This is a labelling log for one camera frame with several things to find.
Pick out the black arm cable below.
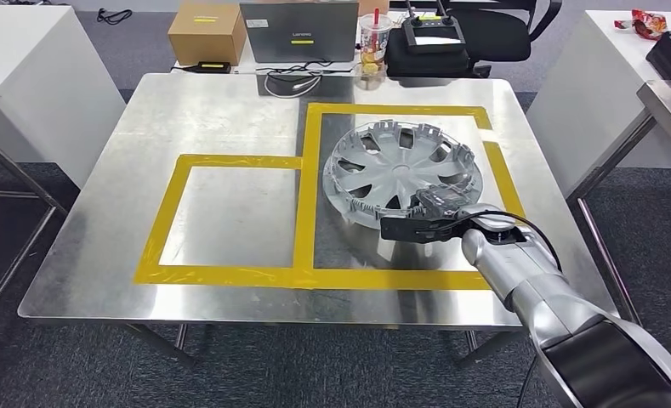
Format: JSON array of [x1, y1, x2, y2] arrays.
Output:
[[453, 209, 565, 275]]

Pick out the black office chair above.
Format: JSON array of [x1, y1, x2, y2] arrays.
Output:
[[447, 0, 563, 78]]

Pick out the drink cup with red straw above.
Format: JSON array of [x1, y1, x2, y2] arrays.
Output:
[[358, 8, 395, 67]]

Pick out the black coiled cable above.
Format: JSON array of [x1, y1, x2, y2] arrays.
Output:
[[254, 59, 336, 100]]

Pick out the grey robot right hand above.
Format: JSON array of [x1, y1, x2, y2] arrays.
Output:
[[379, 215, 471, 245]]

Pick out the grey plastic wheel hubcap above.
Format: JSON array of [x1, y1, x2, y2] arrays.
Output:
[[321, 119, 485, 230]]

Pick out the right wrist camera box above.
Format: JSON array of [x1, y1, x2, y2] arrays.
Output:
[[415, 184, 473, 219]]

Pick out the steel workbench table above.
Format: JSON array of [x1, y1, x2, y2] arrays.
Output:
[[18, 73, 621, 370]]

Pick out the steel table frame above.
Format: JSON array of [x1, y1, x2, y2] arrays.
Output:
[[0, 127, 69, 339]]

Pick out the black floor cable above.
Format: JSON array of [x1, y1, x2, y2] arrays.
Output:
[[96, 8, 134, 26]]

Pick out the red snack packet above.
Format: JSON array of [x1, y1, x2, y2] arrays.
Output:
[[613, 8, 668, 42]]

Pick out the black remote controller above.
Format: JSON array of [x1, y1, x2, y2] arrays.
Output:
[[402, 0, 468, 55]]

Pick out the brown cardboard box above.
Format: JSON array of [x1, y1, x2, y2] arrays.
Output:
[[168, 1, 247, 67]]

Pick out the black power adapter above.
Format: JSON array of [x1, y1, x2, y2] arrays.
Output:
[[190, 60, 233, 75]]

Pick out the white table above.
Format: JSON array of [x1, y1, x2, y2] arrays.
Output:
[[170, 22, 393, 77], [0, 5, 127, 190], [526, 9, 671, 198]]

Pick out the black carry bag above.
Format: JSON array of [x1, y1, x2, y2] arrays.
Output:
[[384, 28, 473, 79]]

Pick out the grey laptop computer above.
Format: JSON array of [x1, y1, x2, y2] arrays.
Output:
[[239, 1, 361, 64]]

